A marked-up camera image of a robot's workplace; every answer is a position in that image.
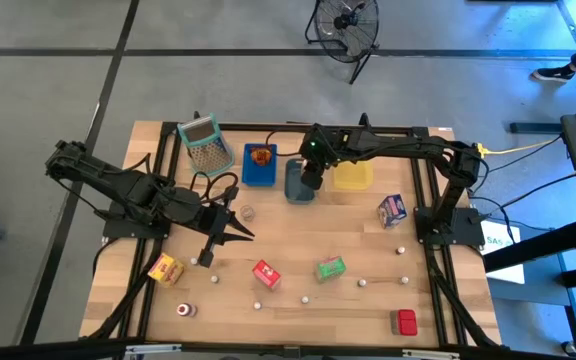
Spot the black floor bar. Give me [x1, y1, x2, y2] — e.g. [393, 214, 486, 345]
[509, 121, 564, 135]

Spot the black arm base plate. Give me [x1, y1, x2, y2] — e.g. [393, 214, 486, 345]
[414, 207, 486, 248]
[95, 204, 174, 240]

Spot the person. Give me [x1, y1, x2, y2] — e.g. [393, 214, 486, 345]
[530, 32, 576, 84]

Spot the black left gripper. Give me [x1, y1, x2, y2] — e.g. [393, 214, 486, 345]
[192, 202, 256, 247]

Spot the black floor fan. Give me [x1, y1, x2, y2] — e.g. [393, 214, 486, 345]
[303, 0, 382, 85]

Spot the black floor cable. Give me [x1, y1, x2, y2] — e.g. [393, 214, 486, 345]
[497, 165, 576, 216]

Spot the blue Frosted Flakes cereal box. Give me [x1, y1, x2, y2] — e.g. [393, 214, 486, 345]
[376, 193, 409, 230]

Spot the yellow translucent plastic bin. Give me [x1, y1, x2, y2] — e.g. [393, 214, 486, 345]
[332, 149, 375, 192]

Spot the green cereal box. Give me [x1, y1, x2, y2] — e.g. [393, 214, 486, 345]
[315, 255, 348, 284]

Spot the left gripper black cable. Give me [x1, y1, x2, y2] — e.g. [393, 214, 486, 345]
[187, 171, 242, 206]

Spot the red Froot Loops cereal box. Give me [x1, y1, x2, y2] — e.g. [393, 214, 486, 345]
[251, 258, 283, 290]

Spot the white paper sign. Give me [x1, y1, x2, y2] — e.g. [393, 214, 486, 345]
[480, 219, 525, 285]

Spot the blue metal frame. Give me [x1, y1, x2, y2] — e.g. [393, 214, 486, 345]
[487, 244, 576, 359]

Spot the black aluminium table frame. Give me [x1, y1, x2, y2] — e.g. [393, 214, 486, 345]
[87, 110, 504, 351]

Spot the red box with grey end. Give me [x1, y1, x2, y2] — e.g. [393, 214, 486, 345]
[389, 308, 419, 337]

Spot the silver metal bracket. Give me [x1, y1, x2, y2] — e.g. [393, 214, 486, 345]
[124, 343, 183, 357]
[401, 348, 462, 360]

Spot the black overhead frame beam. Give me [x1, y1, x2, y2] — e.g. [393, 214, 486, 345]
[0, 337, 576, 360]

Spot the blue plastic bin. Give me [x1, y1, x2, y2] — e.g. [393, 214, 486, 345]
[240, 143, 278, 189]

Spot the black metal beam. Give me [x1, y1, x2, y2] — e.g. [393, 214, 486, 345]
[482, 217, 576, 274]

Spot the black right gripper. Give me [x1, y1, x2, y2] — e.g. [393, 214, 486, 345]
[301, 124, 342, 192]

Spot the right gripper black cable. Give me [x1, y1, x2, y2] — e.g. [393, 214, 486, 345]
[265, 129, 305, 158]

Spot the grey plastic bin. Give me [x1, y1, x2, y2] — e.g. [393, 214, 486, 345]
[284, 158, 317, 205]

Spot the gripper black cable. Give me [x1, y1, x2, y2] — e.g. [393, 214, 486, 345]
[187, 171, 242, 206]
[265, 129, 305, 158]

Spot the yellow extension cord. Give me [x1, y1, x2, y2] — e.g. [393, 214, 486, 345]
[472, 135, 562, 160]

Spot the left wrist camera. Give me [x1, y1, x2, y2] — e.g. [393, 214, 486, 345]
[197, 238, 222, 269]

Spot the yellow cereal box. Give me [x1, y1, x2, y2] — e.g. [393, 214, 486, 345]
[146, 252, 186, 288]

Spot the brown orange snack packet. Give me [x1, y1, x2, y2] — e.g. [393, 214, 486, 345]
[250, 146, 274, 167]

